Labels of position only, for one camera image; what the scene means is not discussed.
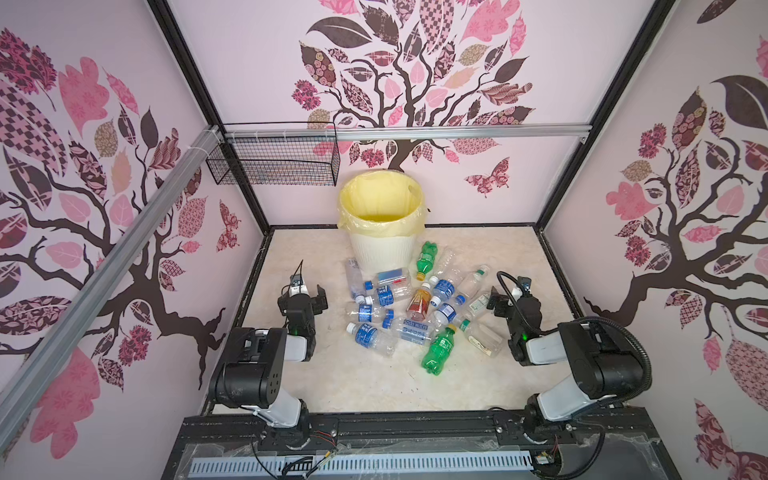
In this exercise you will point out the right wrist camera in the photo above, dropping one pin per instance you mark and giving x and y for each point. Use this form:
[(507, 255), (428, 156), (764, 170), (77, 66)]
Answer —
[(522, 287)]

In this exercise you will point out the small bottle blue label blue cap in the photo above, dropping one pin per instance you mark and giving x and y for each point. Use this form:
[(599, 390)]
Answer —
[(368, 313)]

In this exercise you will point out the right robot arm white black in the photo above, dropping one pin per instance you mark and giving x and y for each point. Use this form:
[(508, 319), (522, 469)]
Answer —
[(607, 363)]

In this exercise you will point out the clear bottle green cap front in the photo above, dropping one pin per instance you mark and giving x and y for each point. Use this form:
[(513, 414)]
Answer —
[(482, 337)]

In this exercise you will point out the aluminium rail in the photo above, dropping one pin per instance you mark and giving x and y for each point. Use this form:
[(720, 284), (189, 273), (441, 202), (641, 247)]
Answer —
[(408, 132), (36, 374)]

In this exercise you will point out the aluminium rail left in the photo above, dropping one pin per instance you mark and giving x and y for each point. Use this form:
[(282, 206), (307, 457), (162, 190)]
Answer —
[(36, 374)]

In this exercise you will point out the clear slim bottle beside bin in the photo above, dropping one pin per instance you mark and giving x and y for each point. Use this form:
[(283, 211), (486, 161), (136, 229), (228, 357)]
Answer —
[(355, 281)]

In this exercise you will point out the bottle blue red label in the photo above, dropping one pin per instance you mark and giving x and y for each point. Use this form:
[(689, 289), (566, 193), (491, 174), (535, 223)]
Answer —
[(394, 276)]

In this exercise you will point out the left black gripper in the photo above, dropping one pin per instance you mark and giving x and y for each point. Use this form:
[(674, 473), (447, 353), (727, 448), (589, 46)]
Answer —
[(302, 301)]

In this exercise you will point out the white slotted cable duct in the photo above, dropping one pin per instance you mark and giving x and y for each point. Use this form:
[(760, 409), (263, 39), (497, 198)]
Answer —
[(358, 464)]

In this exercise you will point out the yellow plastic bin liner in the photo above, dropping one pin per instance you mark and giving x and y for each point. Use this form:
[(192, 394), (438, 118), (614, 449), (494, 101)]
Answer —
[(382, 204)]

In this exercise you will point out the clear unlabelled crumpled bottle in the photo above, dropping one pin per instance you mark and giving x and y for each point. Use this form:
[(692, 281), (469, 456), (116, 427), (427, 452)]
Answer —
[(445, 261)]

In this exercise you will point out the clear bottle green cap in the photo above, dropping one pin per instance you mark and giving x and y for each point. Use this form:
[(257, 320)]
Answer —
[(482, 337), (471, 284)]

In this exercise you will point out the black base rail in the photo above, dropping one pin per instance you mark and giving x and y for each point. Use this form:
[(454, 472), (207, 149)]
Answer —
[(608, 443)]

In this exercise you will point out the black wire mesh basket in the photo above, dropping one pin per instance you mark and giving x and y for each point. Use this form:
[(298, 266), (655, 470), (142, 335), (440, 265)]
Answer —
[(281, 153)]

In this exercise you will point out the red yellow label bottle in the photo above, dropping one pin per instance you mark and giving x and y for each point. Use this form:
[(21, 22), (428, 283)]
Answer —
[(418, 307)]

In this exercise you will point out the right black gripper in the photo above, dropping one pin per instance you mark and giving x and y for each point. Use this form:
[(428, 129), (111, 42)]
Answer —
[(501, 301)]

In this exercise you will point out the green bottle yellow cap front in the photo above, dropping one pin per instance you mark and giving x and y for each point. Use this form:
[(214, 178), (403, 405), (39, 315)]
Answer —
[(439, 351)]

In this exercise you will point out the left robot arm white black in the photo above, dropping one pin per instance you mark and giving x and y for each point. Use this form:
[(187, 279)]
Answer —
[(248, 375)]

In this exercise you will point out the clear bottle blue label white cap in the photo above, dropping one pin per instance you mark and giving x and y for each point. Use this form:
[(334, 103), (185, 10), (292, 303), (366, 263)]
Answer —
[(390, 293)]

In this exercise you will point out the aluminium rail back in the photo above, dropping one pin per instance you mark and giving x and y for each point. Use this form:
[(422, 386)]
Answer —
[(408, 132)]

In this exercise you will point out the green bottle near bin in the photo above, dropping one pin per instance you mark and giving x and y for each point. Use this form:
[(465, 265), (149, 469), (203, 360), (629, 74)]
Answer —
[(426, 260)]

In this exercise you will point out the Pocari blue label bottle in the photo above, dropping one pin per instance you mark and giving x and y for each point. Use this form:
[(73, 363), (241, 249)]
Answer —
[(445, 284)]

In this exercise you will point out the white ribbed trash bin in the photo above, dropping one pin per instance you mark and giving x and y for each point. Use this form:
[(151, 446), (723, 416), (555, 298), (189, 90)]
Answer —
[(375, 254)]

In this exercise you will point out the soda water labelled bottle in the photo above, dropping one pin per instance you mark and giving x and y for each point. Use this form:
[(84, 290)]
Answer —
[(416, 332)]

